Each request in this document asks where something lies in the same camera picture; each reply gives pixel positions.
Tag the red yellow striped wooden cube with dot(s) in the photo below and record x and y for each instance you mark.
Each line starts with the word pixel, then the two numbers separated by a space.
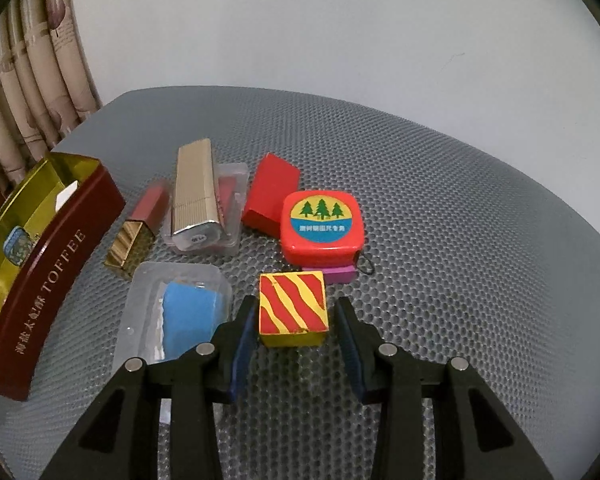
pixel 292 309

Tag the red wooden block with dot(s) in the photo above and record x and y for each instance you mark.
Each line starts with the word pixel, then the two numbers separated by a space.
pixel 273 181

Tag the red gold toffee tin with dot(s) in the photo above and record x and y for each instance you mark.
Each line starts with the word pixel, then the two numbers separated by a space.
pixel 50 225

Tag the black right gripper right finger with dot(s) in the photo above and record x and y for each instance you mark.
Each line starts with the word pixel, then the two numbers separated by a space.
pixel 474 434

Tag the clear box with red insert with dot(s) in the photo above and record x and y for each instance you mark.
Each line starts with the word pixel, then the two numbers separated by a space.
pixel 233 181

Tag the red tape measure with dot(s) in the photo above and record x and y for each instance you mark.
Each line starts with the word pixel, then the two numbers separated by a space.
pixel 321 229

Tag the pink wooden block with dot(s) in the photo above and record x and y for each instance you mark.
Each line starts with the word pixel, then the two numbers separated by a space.
pixel 336 274

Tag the beige patterned curtain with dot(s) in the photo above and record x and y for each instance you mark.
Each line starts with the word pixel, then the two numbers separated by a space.
pixel 46 89

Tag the grey honeycomb mesh mat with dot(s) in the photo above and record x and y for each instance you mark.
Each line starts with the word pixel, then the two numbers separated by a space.
pixel 472 258

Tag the clear box with blue sponge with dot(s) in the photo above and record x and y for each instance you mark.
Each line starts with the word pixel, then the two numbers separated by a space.
pixel 170 308

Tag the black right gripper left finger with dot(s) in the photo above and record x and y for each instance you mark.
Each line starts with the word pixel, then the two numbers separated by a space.
pixel 117 436

